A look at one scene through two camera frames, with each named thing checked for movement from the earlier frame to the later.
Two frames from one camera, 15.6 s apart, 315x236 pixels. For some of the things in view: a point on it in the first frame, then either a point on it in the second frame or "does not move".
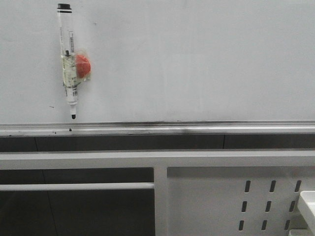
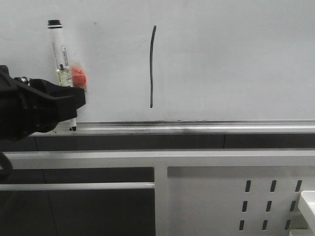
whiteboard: [161, 60] does not move
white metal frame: [159, 161] does not move
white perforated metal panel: [236, 201] does not move
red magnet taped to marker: [82, 66] to [78, 77]
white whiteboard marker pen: [68, 60] to [63, 67]
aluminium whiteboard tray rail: [154, 128] does not move
